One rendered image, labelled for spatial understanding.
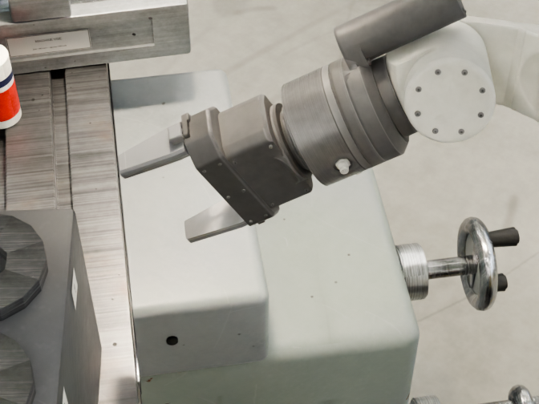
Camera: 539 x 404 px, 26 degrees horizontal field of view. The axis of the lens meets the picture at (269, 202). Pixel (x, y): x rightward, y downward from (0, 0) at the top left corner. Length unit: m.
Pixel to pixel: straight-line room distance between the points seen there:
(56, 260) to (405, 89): 0.28
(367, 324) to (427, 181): 1.19
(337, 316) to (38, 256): 0.52
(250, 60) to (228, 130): 1.78
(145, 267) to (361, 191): 0.33
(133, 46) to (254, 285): 0.29
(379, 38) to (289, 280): 0.49
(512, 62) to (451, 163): 1.55
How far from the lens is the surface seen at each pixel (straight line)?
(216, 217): 0.99
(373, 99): 0.87
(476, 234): 1.43
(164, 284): 1.16
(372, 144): 0.88
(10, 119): 1.20
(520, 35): 0.94
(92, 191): 1.14
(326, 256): 1.33
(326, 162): 0.89
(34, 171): 1.17
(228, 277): 1.16
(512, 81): 0.95
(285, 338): 1.26
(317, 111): 0.88
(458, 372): 2.17
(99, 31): 1.24
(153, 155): 0.91
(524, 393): 1.48
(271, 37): 2.74
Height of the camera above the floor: 1.80
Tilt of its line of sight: 49 degrees down
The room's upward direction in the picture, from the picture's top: straight up
